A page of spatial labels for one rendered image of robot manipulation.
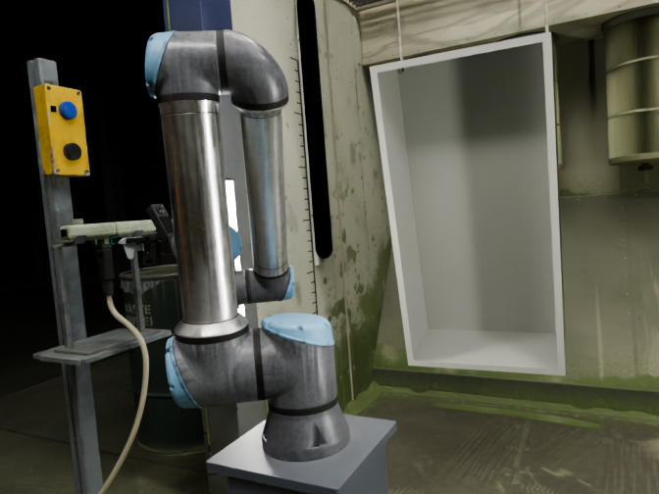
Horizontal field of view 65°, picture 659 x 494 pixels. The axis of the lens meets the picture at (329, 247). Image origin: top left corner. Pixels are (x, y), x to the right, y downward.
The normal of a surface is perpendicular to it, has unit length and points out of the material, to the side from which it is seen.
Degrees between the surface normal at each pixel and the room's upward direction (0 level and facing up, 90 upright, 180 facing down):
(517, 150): 102
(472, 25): 90
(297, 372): 90
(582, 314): 57
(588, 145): 90
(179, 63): 95
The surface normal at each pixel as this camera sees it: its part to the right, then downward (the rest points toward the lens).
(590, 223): -0.43, -0.46
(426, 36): -0.46, 0.10
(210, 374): 0.08, 0.14
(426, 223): -0.40, 0.30
